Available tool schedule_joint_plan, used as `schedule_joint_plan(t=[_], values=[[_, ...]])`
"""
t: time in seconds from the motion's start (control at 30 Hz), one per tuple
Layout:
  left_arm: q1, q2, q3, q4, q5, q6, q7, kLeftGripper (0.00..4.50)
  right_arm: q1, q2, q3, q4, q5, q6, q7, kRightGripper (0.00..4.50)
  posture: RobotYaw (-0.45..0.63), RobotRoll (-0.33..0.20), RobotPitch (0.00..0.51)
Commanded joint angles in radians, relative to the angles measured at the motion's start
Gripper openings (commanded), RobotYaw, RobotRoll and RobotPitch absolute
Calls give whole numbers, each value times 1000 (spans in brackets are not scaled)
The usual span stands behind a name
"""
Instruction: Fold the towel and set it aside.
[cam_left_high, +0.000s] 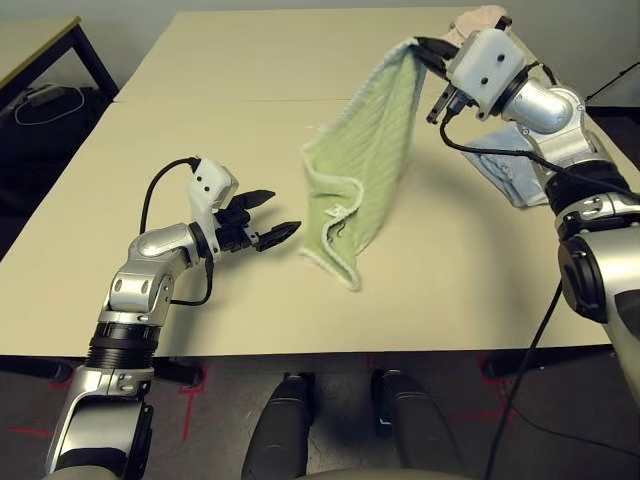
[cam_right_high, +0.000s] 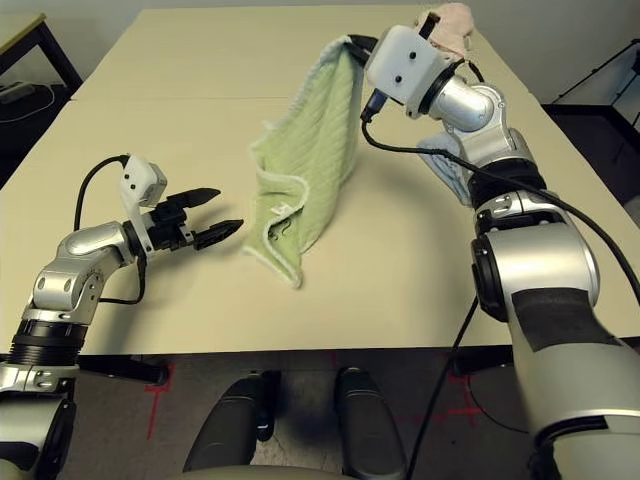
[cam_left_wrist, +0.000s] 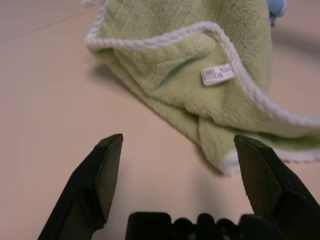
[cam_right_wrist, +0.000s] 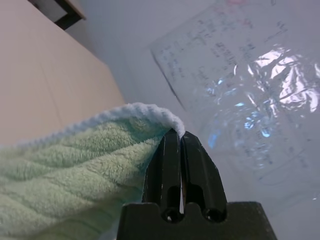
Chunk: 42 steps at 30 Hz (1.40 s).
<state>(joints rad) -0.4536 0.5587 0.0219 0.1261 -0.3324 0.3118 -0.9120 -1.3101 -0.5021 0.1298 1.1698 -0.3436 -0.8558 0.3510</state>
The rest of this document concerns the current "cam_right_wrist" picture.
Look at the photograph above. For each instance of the green towel with white edging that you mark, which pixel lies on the green towel with white edging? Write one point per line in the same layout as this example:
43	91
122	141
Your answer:
75	162

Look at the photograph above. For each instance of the crinkled clear plastic film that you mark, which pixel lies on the crinkled clear plastic film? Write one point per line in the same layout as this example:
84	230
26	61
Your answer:
275	82

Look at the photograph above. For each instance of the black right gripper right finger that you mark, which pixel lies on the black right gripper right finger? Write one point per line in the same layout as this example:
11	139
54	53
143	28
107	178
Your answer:
200	175

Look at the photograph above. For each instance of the wooden side table black frame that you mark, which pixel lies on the wooden side table black frame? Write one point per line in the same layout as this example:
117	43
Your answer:
65	12

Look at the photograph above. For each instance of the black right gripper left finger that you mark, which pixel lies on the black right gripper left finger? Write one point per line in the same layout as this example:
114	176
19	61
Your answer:
167	170

